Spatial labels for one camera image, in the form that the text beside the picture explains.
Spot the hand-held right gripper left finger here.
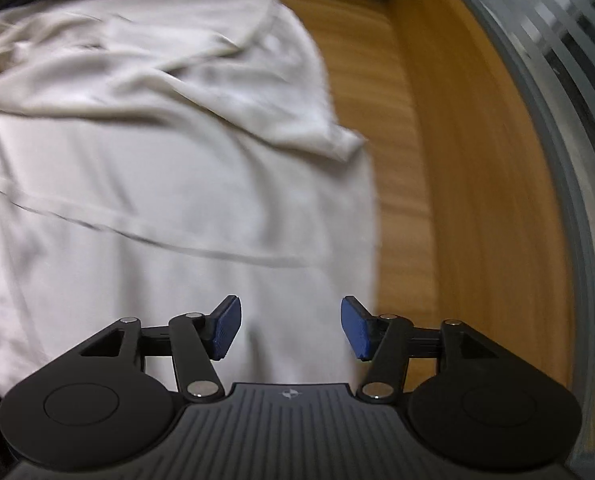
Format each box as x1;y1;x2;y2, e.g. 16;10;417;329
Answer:
78;295;243;403

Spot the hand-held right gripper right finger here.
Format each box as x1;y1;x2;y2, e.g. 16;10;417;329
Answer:
340;295;504;404

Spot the white satin shirt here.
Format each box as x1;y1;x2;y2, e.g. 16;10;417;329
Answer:
0;0;379;397

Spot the frosted striped glass partition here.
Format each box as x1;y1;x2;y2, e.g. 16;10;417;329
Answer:
427;0;595;463

